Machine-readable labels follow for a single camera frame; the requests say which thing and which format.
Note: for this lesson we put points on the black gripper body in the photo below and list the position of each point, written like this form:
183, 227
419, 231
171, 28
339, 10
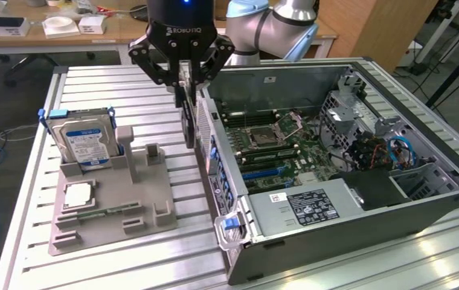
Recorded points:
180, 36

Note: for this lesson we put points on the green graphics card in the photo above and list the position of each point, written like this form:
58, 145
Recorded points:
189, 127

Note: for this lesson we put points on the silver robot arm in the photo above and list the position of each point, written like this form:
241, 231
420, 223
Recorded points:
253, 30

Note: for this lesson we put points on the black dome object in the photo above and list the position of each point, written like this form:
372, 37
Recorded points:
139, 12

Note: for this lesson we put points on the cardboard box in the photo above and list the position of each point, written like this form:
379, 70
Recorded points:
221, 9

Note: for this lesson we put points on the black RAM slot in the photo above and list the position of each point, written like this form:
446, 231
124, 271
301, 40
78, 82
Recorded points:
261, 117
271, 155
261, 110
267, 149
261, 113
261, 120

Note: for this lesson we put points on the thin metal locking lever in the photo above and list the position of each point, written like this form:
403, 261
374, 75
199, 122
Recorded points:
245, 117

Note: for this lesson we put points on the small white box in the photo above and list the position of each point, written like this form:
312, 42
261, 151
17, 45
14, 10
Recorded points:
90, 25

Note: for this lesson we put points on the metal socket cover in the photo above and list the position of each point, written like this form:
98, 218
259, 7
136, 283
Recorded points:
291, 114

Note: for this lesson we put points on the CPU socket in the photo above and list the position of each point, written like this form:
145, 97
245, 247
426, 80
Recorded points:
263, 137

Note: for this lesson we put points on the blue disk carrier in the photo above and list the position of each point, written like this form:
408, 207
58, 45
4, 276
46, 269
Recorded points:
57, 114

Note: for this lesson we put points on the silver hard disk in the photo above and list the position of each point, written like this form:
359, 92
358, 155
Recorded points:
84, 142

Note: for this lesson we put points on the wooden desk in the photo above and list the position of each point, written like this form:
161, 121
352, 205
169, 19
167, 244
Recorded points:
32, 42

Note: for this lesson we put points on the black office chair base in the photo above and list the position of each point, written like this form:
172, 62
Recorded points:
24, 65

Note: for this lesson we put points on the perforated metal disk bay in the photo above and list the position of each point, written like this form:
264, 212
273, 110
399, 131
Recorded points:
333, 114

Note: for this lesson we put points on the green motherboard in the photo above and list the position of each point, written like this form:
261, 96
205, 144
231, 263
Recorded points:
311, 148

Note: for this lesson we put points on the white box with black lid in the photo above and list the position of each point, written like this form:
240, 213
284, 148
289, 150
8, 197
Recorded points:
9, 30

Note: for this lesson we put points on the blue expansion slot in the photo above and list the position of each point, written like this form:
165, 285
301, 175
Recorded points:
261, 174

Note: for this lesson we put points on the wooden cabinet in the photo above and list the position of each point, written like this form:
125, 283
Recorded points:
374, 30

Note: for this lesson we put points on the silver chipset heat sink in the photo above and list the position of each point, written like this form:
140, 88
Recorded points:
307, 179

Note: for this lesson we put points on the silver CPU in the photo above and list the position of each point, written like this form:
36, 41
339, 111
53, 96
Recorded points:
77, 194

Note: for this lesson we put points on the white floor box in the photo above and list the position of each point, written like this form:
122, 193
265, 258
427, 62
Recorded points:
408, 54

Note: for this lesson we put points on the black power adapter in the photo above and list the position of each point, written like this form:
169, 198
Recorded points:
419, 69

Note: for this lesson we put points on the green RAM stick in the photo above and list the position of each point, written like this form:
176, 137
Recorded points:
92, 214

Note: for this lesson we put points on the grey power supply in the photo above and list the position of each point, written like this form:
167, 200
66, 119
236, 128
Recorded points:
269, 217

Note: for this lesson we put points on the blue case latch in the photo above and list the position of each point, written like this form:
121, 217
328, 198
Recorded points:
229, 225

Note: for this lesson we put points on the grey parts rack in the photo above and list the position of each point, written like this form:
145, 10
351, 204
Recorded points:
108, 229

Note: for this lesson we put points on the black plastic shroud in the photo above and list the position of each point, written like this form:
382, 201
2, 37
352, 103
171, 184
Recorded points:
374, 190

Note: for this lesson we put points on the black stand pole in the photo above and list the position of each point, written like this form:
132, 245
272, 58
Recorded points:
447, 87

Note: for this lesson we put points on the grey metal disk bay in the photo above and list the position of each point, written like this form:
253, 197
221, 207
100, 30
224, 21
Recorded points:
414, 181

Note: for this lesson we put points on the open black PC case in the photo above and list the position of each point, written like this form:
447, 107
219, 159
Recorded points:
333, 256

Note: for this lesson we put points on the black chassis switch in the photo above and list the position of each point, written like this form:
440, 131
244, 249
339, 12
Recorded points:
215, 116

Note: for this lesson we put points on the white table frame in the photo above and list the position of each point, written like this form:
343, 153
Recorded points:
439, 33

